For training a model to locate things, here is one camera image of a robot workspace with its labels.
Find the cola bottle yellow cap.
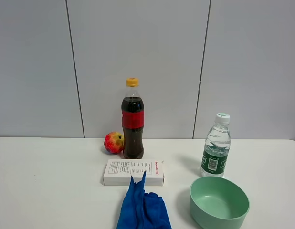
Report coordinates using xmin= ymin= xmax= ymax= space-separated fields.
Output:
xmin=121 ymin=78 xmax=144 ymax=159

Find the red yellow dimpled ball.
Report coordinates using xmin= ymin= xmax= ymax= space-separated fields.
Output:
xmin=104 ymin=132 xmax=124 ymax=154

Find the white cardboard box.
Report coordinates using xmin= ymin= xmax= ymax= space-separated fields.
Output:
xmin=103 ymin=159 xmax=165 ymax=186

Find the water bottle green label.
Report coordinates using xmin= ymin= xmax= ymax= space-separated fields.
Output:
xmin=201 ymin=113 xmax=231 ymax=177

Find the blue cloth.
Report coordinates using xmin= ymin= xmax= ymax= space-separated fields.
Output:
xmin=117 ymin=174 xmax=172 ymax=229

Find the green plastic bowl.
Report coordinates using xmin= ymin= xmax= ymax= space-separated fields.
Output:
xmin=190 ymin=177 xmax=250 ymax=229

